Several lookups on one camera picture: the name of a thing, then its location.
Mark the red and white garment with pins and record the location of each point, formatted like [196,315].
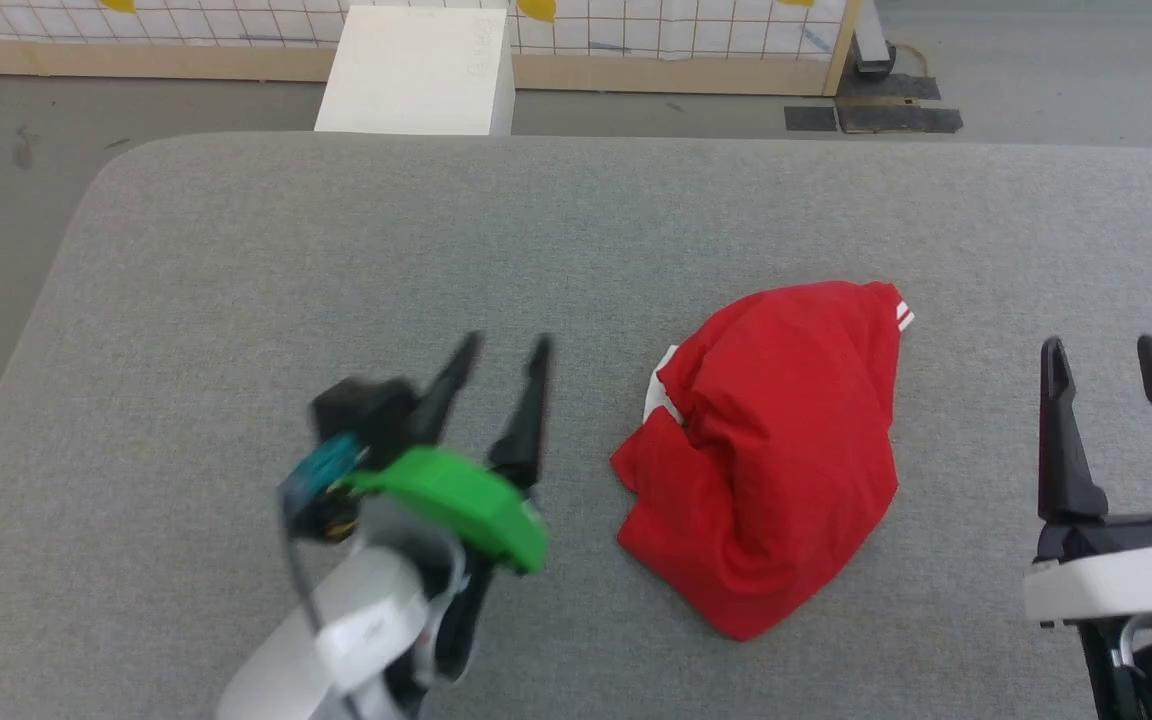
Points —
[776,450]

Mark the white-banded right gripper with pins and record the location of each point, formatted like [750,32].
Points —
[1126,580]

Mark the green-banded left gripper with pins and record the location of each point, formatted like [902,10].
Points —
[461,500]

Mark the small black floor mat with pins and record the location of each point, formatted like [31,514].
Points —
[811,118]

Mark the dark floor mat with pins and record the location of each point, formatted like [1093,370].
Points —
[896,87]

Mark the white box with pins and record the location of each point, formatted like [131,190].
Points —
[416,70]

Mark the wide black floor mat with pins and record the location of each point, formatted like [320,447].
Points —
[901,119]

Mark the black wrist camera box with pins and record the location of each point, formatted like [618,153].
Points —
[366,412]

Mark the metal post with caster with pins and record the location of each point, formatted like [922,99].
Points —
[873,45]

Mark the wood-framed grid panel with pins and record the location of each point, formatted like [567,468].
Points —
[636,73]

